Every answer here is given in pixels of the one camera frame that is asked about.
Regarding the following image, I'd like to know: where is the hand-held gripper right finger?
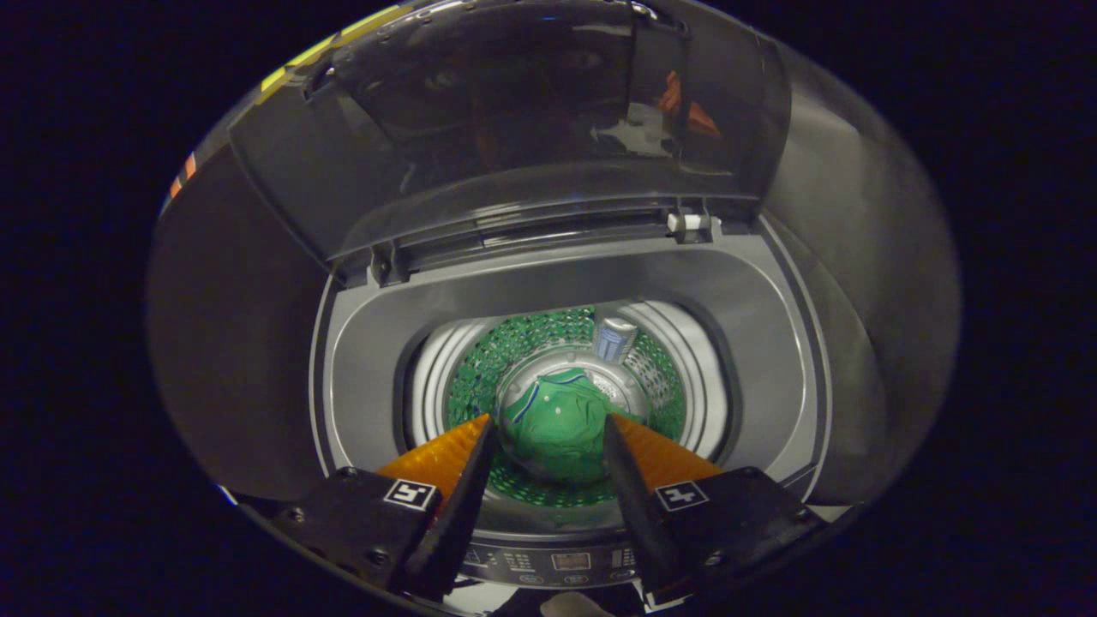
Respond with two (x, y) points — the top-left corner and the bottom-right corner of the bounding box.
(602, 414), (828, 605)

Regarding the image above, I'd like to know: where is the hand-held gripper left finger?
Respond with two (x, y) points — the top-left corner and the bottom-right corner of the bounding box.
(273, 414), (498, 601)

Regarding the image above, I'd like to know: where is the green polo shirt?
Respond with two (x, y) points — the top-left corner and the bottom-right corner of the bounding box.
(500, 368), (639, 485)

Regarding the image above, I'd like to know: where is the grey washing machine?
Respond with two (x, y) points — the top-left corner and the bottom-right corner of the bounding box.
(309, 214), (836, 594)

